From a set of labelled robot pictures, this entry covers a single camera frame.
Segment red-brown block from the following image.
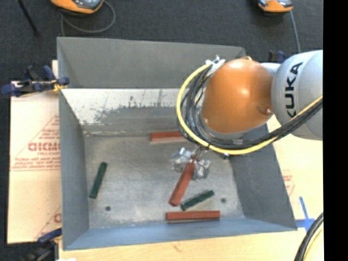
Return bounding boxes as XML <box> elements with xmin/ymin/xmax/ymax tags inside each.
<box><xmin>165</xmin><ymin>210</ymin><xmax>221</xmax><ymax>224</ymax></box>
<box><xmin>168</xmin><ymin>161</ymin><xmax>196</xmax><ymax>207</ymax></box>
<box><xmin>149</xmin><ymin>131</ymin><xmax>187</xmax><ymax>145</ymax></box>

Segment grey metal bin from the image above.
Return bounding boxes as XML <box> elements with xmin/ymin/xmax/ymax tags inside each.
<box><xmin>56</xmin><ymin>36</ymin><xmax>298</xmax><ymax>251</ymax></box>

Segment dark green flat block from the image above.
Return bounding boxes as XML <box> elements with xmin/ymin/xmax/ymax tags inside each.
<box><xmin>180</xmin><ymin>189</ymin><xmax>215</xmax><ymax>212</ymax></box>
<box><xmin>89</xmin><ymin>161</ymin><xmax>108</xmax><ymax>200</ymax></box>

